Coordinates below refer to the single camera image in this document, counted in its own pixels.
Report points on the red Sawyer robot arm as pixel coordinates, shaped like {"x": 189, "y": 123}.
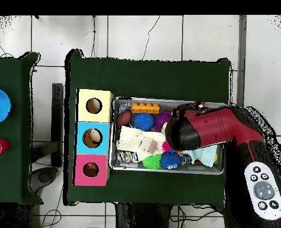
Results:
{"x": 214, "y": 128}

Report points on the wooden three-hole box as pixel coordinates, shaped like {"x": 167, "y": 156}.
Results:
{"x": 83, "y": 147}

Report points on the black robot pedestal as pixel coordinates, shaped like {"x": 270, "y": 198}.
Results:
{"x": 140, "y": 218}

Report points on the dark green tablecloth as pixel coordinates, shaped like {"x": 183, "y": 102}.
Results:
{"x": 142, "y": 78}
{"x": 7, "y": 178}

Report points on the silver mesh bin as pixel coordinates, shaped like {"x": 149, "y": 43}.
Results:
{"x": 202, "y": 169}

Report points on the plain wooden wedge block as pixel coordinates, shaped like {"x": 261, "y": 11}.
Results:
{"x": 149, "y": 145}

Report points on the orange building brick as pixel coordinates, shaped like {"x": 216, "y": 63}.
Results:
{"x": 145, "y": 108}

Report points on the green spiky rubber ball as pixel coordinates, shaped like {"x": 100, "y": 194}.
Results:
{"x": 152, "y": 162}

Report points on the mint green cloth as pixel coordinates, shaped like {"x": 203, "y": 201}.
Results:
{"x": 204, "y": 155}

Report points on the purple spiky rubber ball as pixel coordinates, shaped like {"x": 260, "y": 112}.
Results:
{"x": 160, "y": 120}

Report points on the blue spiky rubber ball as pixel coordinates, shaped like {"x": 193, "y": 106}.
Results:
{"x": 170, "y": 160}
{"x": 144, "y": 121}

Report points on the brown toy ball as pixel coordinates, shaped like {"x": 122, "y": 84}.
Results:
{"x": 124, "y": 118}

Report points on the cream cloth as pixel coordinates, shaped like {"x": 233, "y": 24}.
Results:
{"x": 131, "y": 140}

